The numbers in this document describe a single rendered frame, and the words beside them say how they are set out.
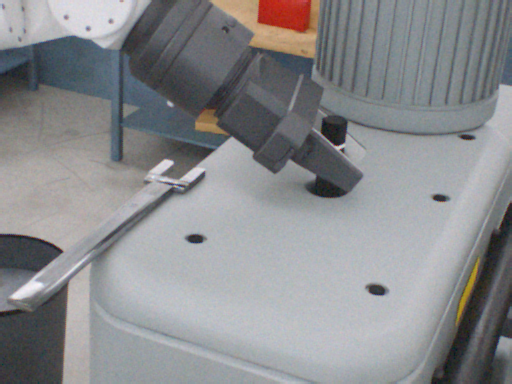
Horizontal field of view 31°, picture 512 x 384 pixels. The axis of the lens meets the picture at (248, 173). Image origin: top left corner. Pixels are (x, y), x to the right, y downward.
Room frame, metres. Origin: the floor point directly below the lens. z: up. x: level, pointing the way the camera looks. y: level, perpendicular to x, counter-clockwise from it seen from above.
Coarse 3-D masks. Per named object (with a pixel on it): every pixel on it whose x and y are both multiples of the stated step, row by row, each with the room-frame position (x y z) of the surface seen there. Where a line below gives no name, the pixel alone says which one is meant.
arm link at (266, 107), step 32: (224, 32) 0.72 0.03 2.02; (192, 64) 0.69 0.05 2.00; (224, 64) 0.70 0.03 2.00; (256, 64) 0.72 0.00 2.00; (192, 96) 0.70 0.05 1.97; (224, 96) 0.71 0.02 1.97; (256, 96) 0.69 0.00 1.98; (288, 96) 0.71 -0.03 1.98; (320, 96) 0.74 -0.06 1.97; (224, 128) 0.69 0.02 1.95; (256, 128) 0.69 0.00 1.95; (288, 128) 0.67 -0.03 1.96; (256, 160) 0.68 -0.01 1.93
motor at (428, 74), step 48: (336, 0) 0.90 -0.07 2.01; (384, 0) 0.87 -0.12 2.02; (432, 0) 0.85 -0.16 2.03; (480, 0) 0.86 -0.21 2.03; (336, 48) 0.90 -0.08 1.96; (384, 48) 0.87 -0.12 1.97; (432, 48) 0.86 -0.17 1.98; (480, 48) 0.88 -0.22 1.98; (336, 96) 0.89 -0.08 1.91; (384, 96) 0.86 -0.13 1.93; (432, 96) 0.85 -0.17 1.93; (480, 96) 0.89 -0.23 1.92
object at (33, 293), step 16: (160, 176) 0.70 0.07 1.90; (192, 176) 0.71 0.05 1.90; (144, 192) 0.67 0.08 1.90; (160, 192) 0.67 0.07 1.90; (128, 208) 0.64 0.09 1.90; (144, 208) 0.64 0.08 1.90; (112, 224) 0.61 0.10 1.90; (128, 224) 0.62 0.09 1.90; (80, 240) 0.59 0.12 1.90; (96, 240) 0.59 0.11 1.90; (112, 240) 0.60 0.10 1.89; (64, 256) 0.56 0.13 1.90; (80, 256) 0.56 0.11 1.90; (96, 256) 0.57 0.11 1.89; (48, 272) 0.54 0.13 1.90; (64, 272) 0.54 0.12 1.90; (32, 288) 0.52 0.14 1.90; (48, 288) 0.52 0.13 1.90; (16, 304) 0.50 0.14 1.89; (32, 304) 0.50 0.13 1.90
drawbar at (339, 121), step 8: (328, 120) 0.72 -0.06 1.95; (336, 120) 0.72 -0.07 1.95; (344, 120) 0.72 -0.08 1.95; (328, 128) 0.71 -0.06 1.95; (336, 128) 0.71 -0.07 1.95; (344, 128) 0.72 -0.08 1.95; (328, 136) 0.71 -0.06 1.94; (336, 136) 0.71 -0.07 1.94; (344, 136) 0.72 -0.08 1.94; (336, 144) 0.71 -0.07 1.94; (320, 184) 0.71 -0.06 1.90; (328, 184) 0.71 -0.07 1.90; (320, 192) 0.71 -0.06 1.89; (328, 192) 0.71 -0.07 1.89; (336, 192) 0.71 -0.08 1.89
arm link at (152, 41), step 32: (64, 0) 0.69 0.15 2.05; (96, 0) 0.69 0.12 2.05; (128, 0) 0.69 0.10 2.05; (160, 0) 0.73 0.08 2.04; (192, 0) 0.73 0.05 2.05; (96, 32) 0.68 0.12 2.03; (128, 32) 0.71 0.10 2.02; (160, 32) 0.70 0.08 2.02; (192, 32) 0.70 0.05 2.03; (128, 64) 0.72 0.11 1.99; (160, 64) 0.70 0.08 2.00
